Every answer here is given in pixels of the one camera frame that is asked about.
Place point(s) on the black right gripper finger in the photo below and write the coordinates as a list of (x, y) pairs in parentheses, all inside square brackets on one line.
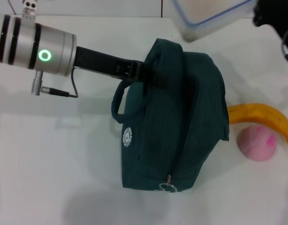
[(264, 14)]

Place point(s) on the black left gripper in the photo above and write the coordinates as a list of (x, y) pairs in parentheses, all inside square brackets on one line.
[(97, 61)]

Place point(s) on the clear container with blue lid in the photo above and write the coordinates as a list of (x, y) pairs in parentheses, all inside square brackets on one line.
[(204, 14)]

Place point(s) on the dark teal lunch bag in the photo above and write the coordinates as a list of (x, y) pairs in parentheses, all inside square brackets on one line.
[(169, 129)]

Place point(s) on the yellow banana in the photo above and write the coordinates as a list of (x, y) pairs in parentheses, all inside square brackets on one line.
[(256, 112)]

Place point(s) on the pink peach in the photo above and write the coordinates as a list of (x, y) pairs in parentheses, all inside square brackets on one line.
[(256, 145)]

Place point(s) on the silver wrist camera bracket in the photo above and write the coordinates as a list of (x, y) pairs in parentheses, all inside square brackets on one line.
[(29, 14)]

